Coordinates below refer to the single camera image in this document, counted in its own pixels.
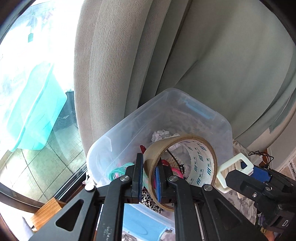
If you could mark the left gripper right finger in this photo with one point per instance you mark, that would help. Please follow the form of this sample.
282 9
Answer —
202 213

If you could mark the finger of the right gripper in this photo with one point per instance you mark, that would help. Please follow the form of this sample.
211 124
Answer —
255 191
257 174

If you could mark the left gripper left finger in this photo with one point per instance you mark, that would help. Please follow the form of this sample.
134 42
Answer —
96 214

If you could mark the floral fleece blanket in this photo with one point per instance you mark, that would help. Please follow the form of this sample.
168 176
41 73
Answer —
243 204

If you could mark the wooden block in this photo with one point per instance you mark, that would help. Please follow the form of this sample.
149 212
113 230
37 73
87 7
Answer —
46 212

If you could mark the blue bin lid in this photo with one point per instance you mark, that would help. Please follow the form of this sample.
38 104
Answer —
146 224

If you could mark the leopard print cloth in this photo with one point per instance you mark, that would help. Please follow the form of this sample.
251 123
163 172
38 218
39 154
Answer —
149 202

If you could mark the crumpled white paper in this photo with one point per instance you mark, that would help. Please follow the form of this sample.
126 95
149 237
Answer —
162 134

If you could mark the clear plastic storage bin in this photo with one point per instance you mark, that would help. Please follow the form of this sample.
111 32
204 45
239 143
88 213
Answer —
172 110

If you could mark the grey green curtain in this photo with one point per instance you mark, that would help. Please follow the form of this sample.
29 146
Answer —
236 57

